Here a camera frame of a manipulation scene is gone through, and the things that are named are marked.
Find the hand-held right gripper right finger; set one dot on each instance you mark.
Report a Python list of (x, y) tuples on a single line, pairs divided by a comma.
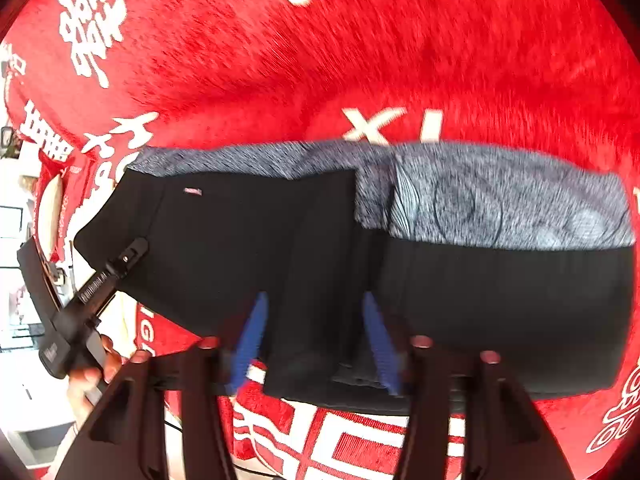
[(381, 347)]

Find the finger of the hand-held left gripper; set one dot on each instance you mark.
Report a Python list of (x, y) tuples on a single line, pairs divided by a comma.
[(117, 266)]

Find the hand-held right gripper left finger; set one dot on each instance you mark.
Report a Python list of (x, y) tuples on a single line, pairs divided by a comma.
[(250, 340)]

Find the black pants with blue trim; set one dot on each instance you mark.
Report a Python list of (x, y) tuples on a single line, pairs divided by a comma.
[(225, 240)]

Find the person's left hand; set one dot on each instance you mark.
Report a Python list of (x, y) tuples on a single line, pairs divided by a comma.
[(112, 360)]

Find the cream oval object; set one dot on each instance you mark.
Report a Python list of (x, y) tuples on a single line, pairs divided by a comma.
[(50, 212)]

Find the red printed blanket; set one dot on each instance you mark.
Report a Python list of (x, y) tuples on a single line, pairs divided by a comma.
[(350, 60)]

